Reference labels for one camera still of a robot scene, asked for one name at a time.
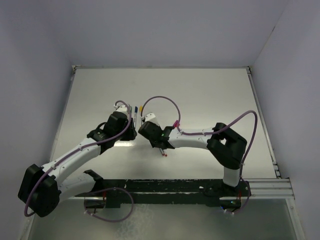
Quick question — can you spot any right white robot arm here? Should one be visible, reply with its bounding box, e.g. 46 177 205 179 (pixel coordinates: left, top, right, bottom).
138 121 247 187

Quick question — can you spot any purple pen cap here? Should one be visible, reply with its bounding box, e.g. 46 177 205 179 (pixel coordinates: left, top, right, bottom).
173 120 180 127

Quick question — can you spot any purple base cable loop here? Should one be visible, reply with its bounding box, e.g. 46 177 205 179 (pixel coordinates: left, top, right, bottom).
83 187 134 223

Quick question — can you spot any blue marker pen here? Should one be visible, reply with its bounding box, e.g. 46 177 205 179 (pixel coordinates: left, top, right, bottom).
133 106 138 128

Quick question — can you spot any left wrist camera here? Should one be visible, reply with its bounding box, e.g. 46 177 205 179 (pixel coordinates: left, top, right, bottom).
114 104 131 114

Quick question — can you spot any yellow marker pen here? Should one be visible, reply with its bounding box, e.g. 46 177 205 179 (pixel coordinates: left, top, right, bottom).
139 105 143 127

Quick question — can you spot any aluminium frame rail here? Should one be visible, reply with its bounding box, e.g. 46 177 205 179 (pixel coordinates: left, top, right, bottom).
248 178 295 200

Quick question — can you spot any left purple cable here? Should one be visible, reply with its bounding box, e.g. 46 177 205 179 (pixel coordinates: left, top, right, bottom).
23 100 133 217

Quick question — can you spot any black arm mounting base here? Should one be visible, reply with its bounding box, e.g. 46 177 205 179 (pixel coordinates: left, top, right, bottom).
80 170 251 209

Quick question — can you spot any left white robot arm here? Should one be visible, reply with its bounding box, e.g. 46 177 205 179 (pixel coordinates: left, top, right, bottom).
18 111 137 217

